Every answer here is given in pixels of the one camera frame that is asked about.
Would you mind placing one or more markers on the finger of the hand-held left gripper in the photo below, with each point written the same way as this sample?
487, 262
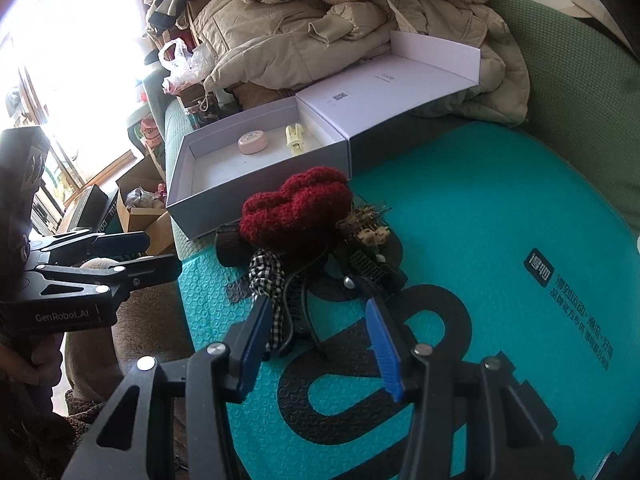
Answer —
120, 242
150, 270

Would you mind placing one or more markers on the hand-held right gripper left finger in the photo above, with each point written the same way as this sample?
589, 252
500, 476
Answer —
255, 340

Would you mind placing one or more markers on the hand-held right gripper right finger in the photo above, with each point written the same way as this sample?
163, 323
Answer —
385, 350

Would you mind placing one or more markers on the black hair claw clip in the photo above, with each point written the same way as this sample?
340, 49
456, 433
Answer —
302, 310

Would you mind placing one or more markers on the black white checkered hair bow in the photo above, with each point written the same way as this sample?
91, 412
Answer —
265, 275

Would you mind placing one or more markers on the dark brown hair clip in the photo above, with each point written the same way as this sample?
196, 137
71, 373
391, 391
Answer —
231, 252

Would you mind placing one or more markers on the black comb hair clip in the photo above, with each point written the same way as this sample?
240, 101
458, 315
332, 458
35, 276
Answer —
372, 267

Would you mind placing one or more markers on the gold pearl hair clip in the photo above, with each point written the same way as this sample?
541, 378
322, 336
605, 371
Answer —
367, 232

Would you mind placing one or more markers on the white cardboard box with lid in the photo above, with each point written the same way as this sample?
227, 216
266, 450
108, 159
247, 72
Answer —
215, 170

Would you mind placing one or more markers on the red knitted hair clip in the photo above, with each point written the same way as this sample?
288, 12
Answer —
295, 210

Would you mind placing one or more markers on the person's left hand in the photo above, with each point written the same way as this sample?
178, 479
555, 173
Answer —
17, 365

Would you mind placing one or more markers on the brown cardboard box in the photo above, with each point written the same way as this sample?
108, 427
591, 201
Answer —
150, 225

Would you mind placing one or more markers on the black case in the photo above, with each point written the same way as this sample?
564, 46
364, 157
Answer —
87, 207

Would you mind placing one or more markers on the glass jar with twine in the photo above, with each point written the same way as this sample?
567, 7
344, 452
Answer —
200, 115

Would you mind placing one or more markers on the pink round case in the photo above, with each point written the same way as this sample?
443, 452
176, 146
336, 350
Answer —
252, 142

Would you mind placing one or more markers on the teal black yoga mat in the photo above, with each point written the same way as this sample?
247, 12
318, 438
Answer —
475, 200

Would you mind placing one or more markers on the clear plastic bag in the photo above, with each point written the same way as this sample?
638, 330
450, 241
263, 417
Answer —
182, 67

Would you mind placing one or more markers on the cream hair clip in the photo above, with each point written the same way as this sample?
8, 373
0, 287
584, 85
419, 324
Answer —
294, 139

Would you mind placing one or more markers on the pile of clothes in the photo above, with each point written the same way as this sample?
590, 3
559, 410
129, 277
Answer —
170, 0

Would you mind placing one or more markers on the beige puffer jacket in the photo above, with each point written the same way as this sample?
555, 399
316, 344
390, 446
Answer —
280, 30

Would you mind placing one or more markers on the green sofa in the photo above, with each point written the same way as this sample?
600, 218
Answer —
575, 85

